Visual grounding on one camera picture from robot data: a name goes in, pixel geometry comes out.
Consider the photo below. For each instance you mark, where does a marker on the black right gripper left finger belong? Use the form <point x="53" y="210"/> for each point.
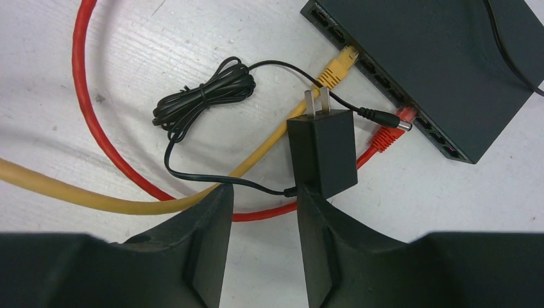
<point x="178" y="263"/>

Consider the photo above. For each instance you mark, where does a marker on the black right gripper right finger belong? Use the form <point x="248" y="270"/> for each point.
<point x="347" y="264"/>

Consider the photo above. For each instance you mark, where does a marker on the small black wall plug adapter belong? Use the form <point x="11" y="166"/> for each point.
<point x="322" y="146"/>

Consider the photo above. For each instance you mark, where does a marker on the black network switch box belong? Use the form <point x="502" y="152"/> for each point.
<point x="466" y="67"/>

